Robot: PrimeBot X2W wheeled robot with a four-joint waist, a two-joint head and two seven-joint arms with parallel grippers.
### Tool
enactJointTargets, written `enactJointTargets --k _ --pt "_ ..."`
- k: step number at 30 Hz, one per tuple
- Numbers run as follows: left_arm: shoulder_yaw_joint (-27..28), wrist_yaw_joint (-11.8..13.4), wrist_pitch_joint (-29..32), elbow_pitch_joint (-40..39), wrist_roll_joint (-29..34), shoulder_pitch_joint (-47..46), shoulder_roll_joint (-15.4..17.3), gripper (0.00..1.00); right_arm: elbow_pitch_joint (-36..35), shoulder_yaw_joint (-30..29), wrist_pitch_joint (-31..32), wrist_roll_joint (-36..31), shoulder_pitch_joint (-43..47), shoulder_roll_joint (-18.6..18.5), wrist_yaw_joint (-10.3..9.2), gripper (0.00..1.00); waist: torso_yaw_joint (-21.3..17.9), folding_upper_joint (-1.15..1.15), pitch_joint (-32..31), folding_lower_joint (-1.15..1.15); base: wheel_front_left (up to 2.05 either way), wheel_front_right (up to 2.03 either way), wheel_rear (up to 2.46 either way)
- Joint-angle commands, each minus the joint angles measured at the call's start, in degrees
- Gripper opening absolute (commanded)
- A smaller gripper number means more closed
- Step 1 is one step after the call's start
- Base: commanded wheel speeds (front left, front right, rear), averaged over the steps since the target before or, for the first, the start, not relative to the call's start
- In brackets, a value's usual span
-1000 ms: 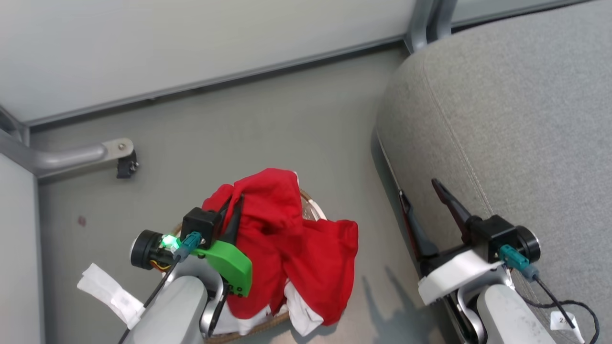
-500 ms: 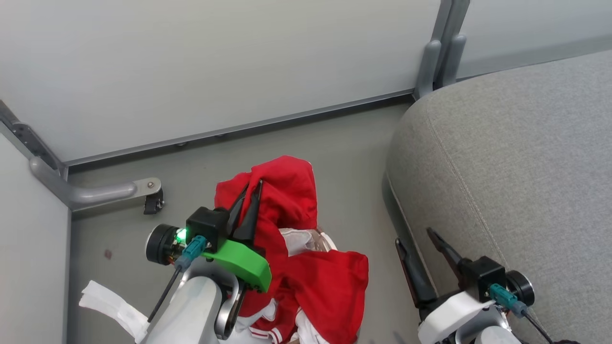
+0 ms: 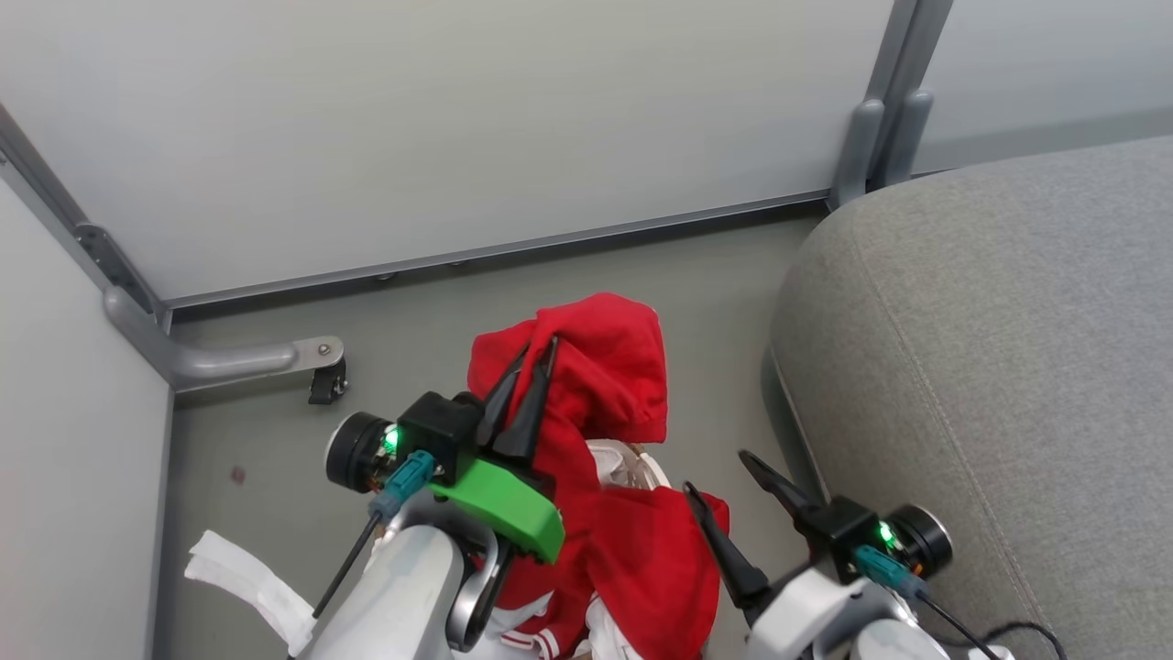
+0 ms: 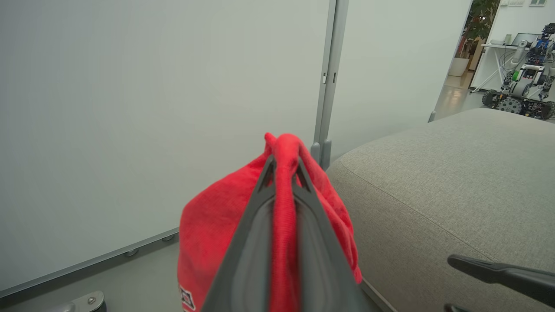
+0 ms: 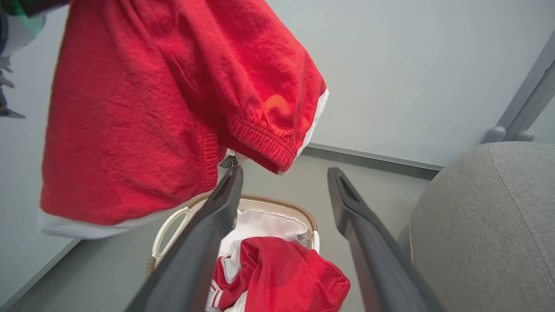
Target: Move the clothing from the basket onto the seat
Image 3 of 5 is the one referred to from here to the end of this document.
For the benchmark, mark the grey fabric sofa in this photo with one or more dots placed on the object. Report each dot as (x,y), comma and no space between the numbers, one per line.
(1008,367)

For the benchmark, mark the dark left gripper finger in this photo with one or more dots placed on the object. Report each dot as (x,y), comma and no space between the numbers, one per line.
(530,417)
(495,408)

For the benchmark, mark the grey partition bottom rail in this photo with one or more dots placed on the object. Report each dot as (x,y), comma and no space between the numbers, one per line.
(495,249)

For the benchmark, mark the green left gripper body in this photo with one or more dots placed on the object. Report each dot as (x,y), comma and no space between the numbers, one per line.
(499,502)

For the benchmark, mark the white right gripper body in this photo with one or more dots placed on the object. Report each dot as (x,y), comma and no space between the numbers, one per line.
(806,614)

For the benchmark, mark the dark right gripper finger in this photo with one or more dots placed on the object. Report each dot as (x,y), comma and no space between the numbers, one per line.
(733,559)
(779,486)

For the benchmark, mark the black caster wheel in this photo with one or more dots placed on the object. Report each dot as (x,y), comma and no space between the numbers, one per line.
(327,383)

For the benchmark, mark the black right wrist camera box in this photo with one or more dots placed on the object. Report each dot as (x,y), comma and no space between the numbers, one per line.
(843,532)

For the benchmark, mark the red and white hooded jacket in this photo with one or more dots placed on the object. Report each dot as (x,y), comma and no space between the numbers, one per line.
(614,367)

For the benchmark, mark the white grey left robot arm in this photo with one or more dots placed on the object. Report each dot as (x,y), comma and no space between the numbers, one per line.
(394,596)

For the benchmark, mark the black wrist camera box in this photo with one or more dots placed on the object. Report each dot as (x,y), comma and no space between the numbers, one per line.
(440,426)
(843,532)

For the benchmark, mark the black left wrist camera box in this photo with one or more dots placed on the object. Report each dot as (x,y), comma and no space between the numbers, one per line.
(440,426)

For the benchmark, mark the grey corner partition post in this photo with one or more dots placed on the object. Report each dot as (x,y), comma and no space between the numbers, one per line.
(82,229)

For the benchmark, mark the white fabric strip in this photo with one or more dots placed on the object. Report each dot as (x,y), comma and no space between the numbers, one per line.
(257,587)

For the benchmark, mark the grey partition foot bracket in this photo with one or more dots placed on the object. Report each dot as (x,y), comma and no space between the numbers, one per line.
(220,357)

